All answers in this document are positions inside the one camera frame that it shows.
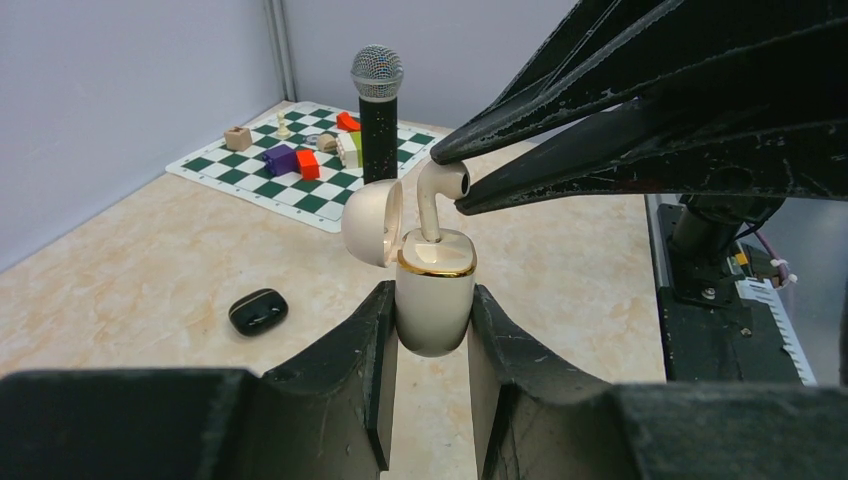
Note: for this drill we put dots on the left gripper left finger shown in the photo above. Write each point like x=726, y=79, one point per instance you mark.
x=325, y=413

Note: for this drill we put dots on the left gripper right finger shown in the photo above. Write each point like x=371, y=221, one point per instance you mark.
x=537, y=416

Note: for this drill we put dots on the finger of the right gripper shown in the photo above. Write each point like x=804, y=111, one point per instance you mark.
x=786, y=141
x=606, y=52

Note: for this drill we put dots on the black earbud charging case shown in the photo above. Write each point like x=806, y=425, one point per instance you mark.
x=258, y=312

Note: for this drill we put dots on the white earbud charging case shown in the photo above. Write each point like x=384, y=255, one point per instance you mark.
x=434, y=266

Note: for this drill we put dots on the white earbud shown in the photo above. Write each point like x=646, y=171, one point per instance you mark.
x=452, y=181

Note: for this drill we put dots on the black microphone grey head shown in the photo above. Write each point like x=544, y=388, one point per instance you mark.
x=377, y=74

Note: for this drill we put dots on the small red block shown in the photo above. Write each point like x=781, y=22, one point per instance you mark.
x=308, y=165

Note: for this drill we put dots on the green white chessboard mat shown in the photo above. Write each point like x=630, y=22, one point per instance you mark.
x=242, y=174

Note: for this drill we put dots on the purple block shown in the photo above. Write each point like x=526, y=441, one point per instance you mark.
x=280, y=160

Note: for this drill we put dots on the large red block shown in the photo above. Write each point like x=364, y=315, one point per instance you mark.
x=346, y=122

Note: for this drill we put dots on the yellow-green block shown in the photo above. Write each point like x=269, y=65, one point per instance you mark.
x=349, y=149

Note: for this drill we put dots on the wooden cube with mark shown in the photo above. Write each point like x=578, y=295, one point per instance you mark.
x=238, y=138

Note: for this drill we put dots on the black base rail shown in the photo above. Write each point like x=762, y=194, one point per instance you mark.
x=718, y=285

